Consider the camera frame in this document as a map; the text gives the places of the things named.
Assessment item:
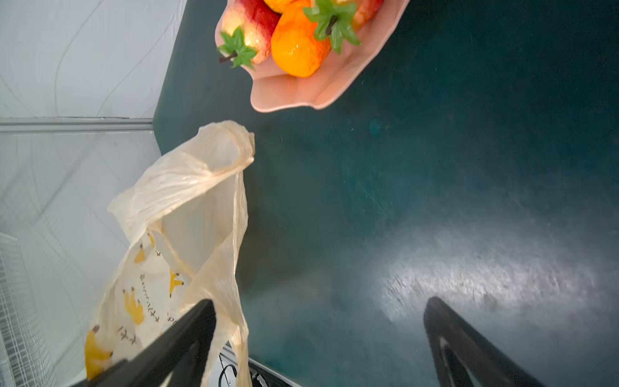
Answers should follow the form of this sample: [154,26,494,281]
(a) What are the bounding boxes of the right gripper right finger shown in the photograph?
[423,297,543,386]

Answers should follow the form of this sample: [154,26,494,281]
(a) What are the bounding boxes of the cream banana-print plastic bag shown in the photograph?
[85,121,256,386]

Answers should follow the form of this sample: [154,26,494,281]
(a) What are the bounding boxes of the orange mandarin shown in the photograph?
[271,0,331,77]

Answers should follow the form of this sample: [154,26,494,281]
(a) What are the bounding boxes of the yellow pear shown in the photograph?
[264,0,295,14]

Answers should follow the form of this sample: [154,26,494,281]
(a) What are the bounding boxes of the red strawberry front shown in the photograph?
[303,0,384,54]

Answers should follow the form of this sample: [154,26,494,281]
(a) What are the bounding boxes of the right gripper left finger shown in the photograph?
[76,299,217,387]

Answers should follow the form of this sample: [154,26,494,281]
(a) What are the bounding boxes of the white wire basket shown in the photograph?
[1,233,58,386]

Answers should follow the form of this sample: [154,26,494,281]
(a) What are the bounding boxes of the pale red strawberry left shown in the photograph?
[218,0,280,70]

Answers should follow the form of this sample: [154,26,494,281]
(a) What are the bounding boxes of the pink scalloped fruit bowl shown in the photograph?
[215,1,408,113]

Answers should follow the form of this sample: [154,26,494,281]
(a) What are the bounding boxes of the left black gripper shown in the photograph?
[217,352,301,387]

